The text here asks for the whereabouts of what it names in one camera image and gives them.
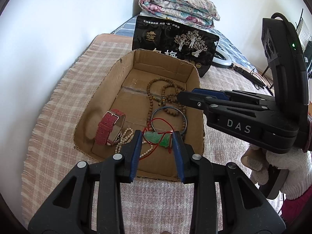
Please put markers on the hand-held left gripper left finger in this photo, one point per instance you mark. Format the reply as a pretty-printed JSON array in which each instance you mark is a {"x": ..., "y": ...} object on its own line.
[{"x": 136, "y": 151}]

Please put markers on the folded floral quilt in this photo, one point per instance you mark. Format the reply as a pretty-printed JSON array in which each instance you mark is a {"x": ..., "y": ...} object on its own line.
[{"x": 175, "y": 7}]

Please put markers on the cardboard box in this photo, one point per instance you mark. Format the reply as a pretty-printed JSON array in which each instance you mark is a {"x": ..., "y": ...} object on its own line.
[{"x": 102, "y": 107}]

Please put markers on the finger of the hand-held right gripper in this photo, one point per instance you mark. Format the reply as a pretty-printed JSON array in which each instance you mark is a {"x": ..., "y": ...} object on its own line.
[
  {"x": 207, "y": 91},
  {"x": 195, "y": 100}
]

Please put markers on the person's right hand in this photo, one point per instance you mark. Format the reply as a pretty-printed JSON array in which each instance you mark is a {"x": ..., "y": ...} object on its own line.
[{"x": 299, "y": 173}]

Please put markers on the black folded tripod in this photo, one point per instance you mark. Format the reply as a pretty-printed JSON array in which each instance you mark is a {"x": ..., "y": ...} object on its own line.
[{"x": 248, "y": 75}]

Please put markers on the black clothes rack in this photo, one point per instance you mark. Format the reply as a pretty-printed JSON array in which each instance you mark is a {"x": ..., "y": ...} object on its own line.
[{"x": 301, "y": 17}]

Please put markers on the striped hanging towel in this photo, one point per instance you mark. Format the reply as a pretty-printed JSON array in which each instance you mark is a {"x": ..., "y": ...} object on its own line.
[{"x": 306, "y": 34}]

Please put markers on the black printed bag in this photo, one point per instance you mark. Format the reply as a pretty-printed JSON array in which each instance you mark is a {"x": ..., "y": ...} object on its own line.
[{"x": 151, "y": 36}]

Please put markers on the blue patterned bedsheet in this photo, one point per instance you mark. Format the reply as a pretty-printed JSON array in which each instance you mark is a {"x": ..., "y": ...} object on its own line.
[{"x": 229, "y": 46}]

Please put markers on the pink plaid blanket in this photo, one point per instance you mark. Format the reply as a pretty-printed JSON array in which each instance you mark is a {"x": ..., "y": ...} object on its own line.
[{"x": 48, "y": 102}]

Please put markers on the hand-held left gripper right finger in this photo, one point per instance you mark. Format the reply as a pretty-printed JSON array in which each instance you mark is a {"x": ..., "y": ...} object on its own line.
[{"x": 176, "y": 156}]

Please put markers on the person's right forearm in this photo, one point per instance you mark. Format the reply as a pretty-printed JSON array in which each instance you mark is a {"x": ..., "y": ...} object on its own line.
[{"x": 297, "y": 209}]

